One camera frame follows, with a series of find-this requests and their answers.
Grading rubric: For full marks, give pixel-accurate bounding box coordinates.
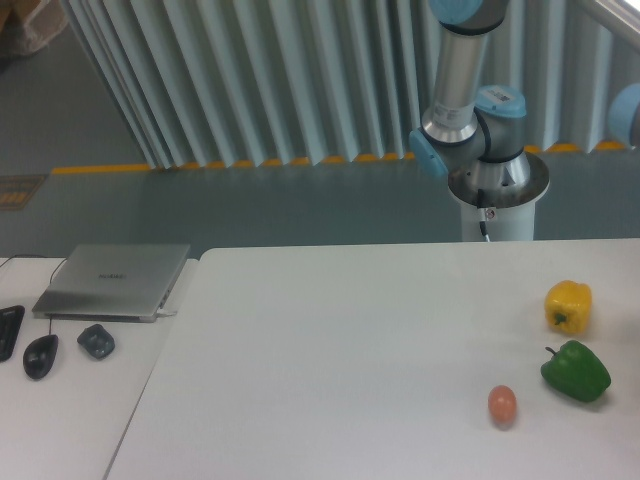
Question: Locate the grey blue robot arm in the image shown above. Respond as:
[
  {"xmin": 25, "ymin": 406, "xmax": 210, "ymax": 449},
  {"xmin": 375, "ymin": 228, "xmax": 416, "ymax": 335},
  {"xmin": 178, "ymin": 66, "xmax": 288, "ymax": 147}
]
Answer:
[{"xmin": 409, "ymin": 1, "xmax": 639, "ymax": 206}]

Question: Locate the folding partition screen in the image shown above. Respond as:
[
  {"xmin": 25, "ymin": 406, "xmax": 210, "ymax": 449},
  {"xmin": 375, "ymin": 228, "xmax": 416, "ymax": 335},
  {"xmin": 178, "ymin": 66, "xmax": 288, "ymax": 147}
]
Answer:
[{"xmin": 63, "ymin": 1, "xmax": 639, "ymax": 168}]

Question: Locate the silver closed laptop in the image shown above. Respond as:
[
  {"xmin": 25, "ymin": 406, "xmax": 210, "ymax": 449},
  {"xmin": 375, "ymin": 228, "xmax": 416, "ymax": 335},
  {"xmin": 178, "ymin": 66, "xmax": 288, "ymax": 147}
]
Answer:
[{"xmin": 32, "ymin": 244, "xmax": 190, "ymax": 322}]

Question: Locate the brown egg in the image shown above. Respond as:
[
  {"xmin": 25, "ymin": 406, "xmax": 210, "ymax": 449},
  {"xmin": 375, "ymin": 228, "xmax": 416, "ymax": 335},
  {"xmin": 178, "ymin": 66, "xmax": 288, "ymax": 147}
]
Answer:
[{"xmin": 488, "ymin": 385, "xmax": 517, "ymax": 424}]

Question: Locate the small dark grey tray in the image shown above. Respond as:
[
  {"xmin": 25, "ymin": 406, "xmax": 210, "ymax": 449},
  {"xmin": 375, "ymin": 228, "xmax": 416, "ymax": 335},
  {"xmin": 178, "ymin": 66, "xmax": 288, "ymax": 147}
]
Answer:
[{"xmin": 77, "ymin": 324, "xmax": 115, "ymax": 360}]

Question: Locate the yellow bell pepper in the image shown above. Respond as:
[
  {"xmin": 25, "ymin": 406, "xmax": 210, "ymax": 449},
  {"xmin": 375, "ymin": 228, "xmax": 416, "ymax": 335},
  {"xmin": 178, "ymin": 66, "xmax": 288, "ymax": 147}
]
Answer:
[{"xmin": 544, "ymin": 280, "xmax": 592, "ymax": 335}]

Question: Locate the green bell pepper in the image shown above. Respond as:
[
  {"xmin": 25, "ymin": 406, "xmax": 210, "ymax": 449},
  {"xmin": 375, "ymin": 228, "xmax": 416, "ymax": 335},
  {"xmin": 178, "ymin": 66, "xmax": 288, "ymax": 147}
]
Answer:
[{"xmin": 540, "ymin": 340, "xmax": 612, "ymax": 403}]

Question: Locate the black computer mouse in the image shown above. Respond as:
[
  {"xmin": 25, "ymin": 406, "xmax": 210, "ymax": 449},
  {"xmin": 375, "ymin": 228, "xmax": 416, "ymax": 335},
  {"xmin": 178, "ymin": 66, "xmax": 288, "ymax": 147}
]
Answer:
[{"xmin": 23, "ymin": 334, "xmax": 59, "ymax": 380}]

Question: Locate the black keyboard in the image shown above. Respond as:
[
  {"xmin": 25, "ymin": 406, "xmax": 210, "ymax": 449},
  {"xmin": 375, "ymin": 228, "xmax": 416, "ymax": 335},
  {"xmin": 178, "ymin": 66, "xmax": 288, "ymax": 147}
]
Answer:
[{"xmin": 0, "ymin": 305, "xmax": 25, "ymax": 362}]

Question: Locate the cardboard box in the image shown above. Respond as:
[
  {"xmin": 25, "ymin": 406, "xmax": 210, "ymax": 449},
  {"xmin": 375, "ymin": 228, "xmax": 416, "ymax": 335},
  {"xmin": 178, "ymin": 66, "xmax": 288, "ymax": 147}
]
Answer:
[{"xmin": 1, "ymin": 0, "xmax": 68, "ymax": 60}]

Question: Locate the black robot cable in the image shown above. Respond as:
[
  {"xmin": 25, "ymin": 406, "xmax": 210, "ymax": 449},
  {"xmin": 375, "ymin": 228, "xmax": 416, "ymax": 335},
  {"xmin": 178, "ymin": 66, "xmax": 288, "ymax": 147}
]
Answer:
[{"xmin": 475, "ymin": 188, "xmax": 494, "ymax": 243}]

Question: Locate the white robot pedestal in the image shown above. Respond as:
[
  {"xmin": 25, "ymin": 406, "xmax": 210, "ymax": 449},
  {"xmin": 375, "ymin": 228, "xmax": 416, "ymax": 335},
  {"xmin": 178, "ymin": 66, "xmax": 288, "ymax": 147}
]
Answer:
[{"xmin": 448, "ymin": 152, "xmax": 550, "ymax": 242}]

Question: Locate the black mouse cable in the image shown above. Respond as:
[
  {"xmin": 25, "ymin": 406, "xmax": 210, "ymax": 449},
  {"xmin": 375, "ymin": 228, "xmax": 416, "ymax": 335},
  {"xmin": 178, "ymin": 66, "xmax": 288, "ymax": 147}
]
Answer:
[{"xmin": 0, "ymin": 254, "xmax": 69, "ymax": 337}]

